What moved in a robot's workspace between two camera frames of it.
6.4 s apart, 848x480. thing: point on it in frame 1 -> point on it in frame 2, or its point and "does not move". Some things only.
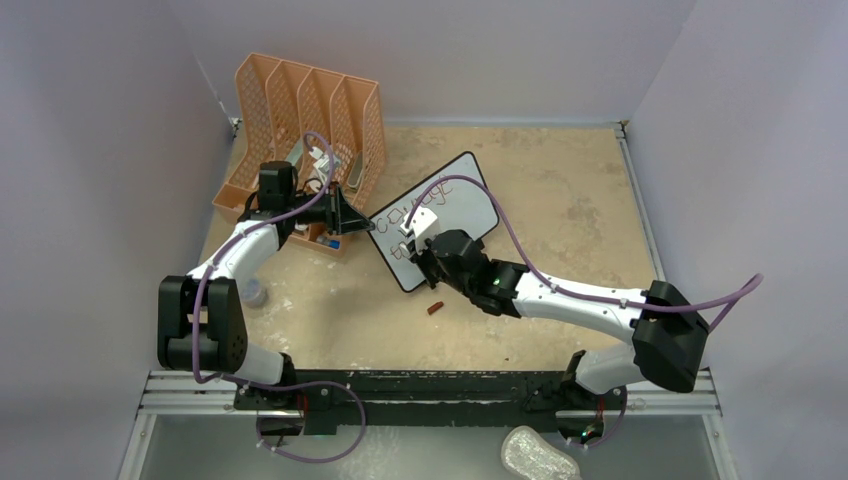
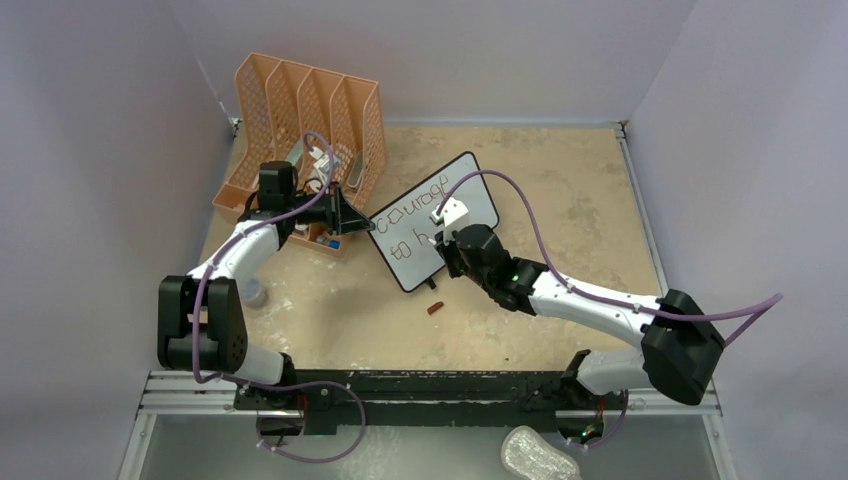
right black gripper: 421,259 -> 446,249
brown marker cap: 434,307 does not move
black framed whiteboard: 460,196 does not move
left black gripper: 339,216 does not move
